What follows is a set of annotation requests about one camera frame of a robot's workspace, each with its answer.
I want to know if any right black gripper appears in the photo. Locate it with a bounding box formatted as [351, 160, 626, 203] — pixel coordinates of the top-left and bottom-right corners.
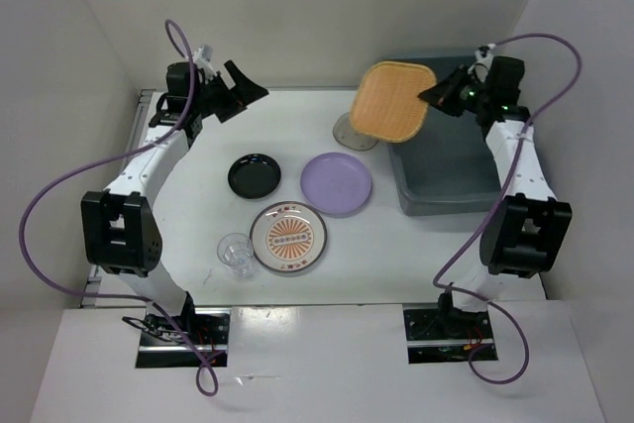
[419, 63, 492, 117]

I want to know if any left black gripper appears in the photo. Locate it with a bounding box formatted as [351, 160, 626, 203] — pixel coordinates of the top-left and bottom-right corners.
[193, 60, 267, 123]

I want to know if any woven bamboo pattern tray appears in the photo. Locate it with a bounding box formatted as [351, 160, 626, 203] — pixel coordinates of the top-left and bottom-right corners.
[349, 60, 437, 144]

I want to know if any purple round plate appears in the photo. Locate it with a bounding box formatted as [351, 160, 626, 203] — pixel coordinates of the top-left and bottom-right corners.
[300, 153, 372, 216]

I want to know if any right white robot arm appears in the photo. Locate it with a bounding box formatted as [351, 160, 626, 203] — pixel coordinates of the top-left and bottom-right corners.
[419, 53, 573, 337]

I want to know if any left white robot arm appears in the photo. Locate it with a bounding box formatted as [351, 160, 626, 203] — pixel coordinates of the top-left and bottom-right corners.
[80, 60, 268, 344]

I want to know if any grey plastic bin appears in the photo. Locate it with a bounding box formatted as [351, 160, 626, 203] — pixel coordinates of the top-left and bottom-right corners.
[388, 50, 500, 216]

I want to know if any black round plate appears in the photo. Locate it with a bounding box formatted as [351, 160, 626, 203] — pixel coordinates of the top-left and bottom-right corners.
[228, 154, 281, 200]

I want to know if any clear smoky square dish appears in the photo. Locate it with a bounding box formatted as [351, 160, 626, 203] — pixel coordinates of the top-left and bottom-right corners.
[332, 113, 378, 152]

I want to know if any orange patterned round plate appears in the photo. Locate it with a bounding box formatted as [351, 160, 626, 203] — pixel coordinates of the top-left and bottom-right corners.
[249, 201, 328, 275]

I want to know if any clear plastic cup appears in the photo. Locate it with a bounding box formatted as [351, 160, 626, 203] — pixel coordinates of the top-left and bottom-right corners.
[217, 233, 255, 279]

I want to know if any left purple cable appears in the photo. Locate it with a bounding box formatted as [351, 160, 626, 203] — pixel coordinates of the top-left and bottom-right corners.
[18, 19, 219, 396]

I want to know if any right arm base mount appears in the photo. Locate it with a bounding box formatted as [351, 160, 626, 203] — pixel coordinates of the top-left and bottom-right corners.
[402, 294, 498, 365]

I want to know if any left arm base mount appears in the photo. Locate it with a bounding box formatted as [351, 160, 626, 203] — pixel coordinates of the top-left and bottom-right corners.
[122, 307, 231, 369]

